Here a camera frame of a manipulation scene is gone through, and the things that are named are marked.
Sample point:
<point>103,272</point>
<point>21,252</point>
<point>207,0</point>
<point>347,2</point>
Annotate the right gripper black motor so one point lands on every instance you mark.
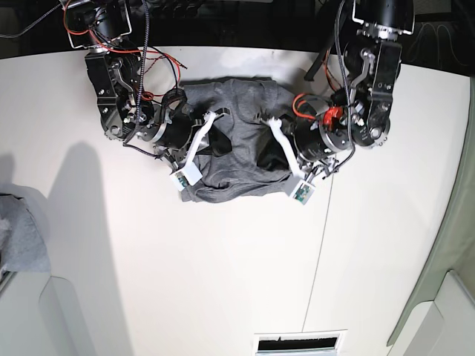
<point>176,130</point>

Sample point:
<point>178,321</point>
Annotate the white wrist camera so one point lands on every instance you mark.
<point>299,189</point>
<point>187,176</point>

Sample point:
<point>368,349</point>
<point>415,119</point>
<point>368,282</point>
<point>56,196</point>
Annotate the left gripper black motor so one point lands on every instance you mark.
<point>314,142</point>

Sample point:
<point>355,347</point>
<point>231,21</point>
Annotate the white vent slot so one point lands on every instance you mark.
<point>299,343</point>

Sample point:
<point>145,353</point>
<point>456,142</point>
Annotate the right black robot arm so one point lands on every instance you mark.
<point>116,69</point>

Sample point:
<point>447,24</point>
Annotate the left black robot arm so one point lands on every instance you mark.
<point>365,40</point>

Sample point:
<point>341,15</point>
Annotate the green-grey side panel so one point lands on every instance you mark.
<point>438,317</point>

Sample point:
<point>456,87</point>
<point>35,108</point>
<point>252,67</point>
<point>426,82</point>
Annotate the grey t-shirt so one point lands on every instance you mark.
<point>237,173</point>

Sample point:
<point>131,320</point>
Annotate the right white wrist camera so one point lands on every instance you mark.
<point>187,176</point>

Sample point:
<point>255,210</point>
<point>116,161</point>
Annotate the grey folded cloth pile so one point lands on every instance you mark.
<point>22,246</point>

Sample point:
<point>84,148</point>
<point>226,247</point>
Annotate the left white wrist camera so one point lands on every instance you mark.
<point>299,189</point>

